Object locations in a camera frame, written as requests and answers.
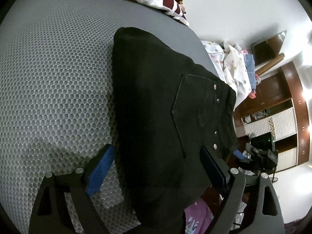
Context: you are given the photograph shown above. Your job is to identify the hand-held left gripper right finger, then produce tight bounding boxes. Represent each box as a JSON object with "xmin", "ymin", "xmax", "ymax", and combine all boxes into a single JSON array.
[{"xmin": 199, "ymin": 145, "xmax": 284, "ymax": 234}]

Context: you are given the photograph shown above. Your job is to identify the purple printed cloth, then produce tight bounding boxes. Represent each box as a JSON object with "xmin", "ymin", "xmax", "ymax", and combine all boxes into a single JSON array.
[{"xmin": 184, "ymin": 198, "xmax": 215, "ymax": 234}]

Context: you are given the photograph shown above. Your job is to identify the wood-framed mirror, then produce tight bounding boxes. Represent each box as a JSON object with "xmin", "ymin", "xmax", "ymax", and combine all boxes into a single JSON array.
[{"xmin": 251, "ymin": 30, "xmax": 287, "ymax": 66}]

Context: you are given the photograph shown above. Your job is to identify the blue denim cloth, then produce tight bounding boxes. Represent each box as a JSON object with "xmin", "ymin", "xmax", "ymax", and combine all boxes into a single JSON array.
[{"xmin": 244, "ymin": 54, "xmax": 256, "ymax": 90}]

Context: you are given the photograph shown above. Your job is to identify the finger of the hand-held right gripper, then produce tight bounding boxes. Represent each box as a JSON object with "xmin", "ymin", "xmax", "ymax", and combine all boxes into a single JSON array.
[{"xmin": 233, "ymin": 150, "xmax": 252, "ymax": 164}]

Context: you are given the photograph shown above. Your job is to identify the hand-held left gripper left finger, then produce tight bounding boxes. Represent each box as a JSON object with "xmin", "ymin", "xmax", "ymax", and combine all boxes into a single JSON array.
[{"xmin": 29, "ymin": 144, "xmax": 115, "ymax": 234}]

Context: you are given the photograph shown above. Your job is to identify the white polka-dot cloth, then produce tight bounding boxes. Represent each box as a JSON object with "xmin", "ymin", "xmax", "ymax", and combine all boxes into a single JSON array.
[{"xmin": 201, "ymin": 40, "xmax": 253, "ymax": 110}]

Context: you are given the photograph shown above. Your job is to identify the brown wooden wardrobe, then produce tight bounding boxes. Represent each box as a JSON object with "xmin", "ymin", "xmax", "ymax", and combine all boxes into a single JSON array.
[{"xmin": 233, "ymin": 61, "xmax": 312, "ymax": 173}]

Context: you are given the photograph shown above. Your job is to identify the black pants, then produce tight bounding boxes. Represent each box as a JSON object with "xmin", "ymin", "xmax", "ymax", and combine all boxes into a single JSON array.
[{"xmin": 111, "ymin": 27, "xmax": 239, "ymax": 234}]

